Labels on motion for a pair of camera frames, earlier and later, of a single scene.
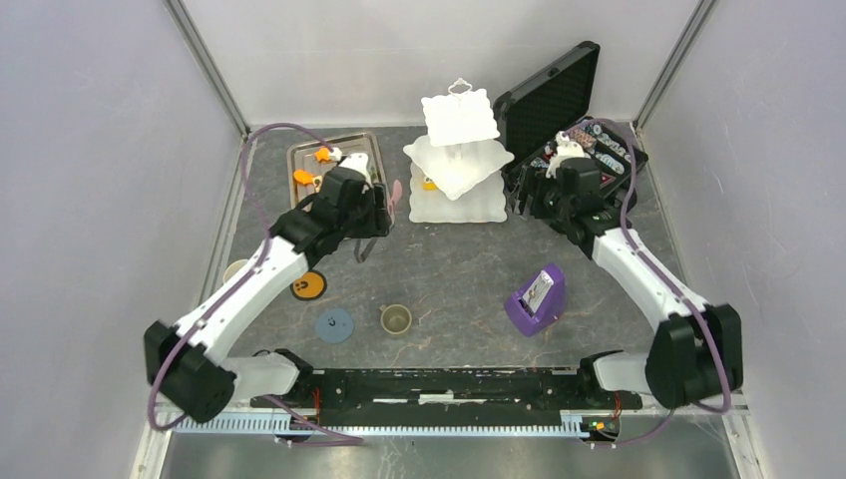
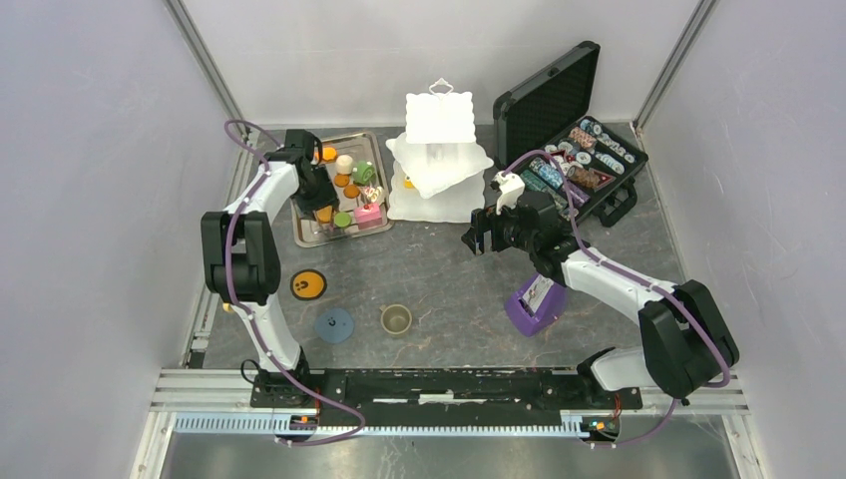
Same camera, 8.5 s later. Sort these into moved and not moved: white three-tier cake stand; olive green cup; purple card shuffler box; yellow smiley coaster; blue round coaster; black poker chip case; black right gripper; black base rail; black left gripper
Moved: white three-tier cake stand; black right gripper; black left gripper
Not moved: olive green cup; yellow smiley coaster; black poker chip case; black base rail; blue round coaster; purple card shuffler box
